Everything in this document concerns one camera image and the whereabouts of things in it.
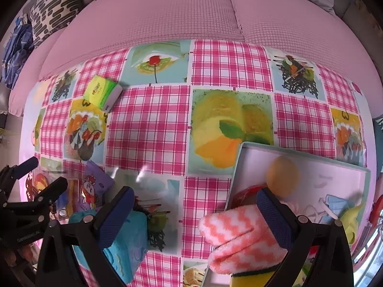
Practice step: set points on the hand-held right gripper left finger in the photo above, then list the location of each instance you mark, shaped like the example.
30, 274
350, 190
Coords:
116, 215

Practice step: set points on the shallow teal cardboard box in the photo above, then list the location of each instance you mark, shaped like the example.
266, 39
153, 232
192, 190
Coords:
326, 179

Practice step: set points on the red plastic stool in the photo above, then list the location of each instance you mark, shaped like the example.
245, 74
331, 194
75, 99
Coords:
377, 209

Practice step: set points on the purple cartoon packet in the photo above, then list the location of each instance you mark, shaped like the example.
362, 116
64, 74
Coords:
95, 185

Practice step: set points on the teal plastic toy box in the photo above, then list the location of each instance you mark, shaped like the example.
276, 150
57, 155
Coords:
125, 245

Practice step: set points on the green tissue packet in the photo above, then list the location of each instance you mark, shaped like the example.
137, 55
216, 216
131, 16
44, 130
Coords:
101, 92

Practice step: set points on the pink sofa seat cover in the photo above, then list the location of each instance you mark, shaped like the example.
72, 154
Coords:
167, 9

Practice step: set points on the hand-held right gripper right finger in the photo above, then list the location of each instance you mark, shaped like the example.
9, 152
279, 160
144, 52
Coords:
273, 215

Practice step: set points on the black patterned cushion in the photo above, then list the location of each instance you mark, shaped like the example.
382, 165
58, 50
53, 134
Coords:
54, 6

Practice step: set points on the pink checked tablecloth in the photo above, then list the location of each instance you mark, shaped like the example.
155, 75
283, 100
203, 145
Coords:
149, 131

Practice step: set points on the beige egg-shaped sponge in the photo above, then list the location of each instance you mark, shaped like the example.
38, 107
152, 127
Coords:
282, 176

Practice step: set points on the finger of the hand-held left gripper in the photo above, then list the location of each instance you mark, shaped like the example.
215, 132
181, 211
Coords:
51, 188
25, 165

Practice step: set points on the pink striped chenille sponge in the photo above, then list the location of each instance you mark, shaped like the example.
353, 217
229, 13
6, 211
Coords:
239, 236

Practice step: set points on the green cloth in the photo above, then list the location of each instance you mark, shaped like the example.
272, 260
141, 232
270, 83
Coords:
351, 224

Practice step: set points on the red tape roll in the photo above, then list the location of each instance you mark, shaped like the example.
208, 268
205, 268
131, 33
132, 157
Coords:
245, 195

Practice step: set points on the blue striped clothing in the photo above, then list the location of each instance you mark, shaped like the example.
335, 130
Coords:
16, 53

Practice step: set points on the blue face mask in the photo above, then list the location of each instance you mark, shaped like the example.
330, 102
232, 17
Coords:
335, 206

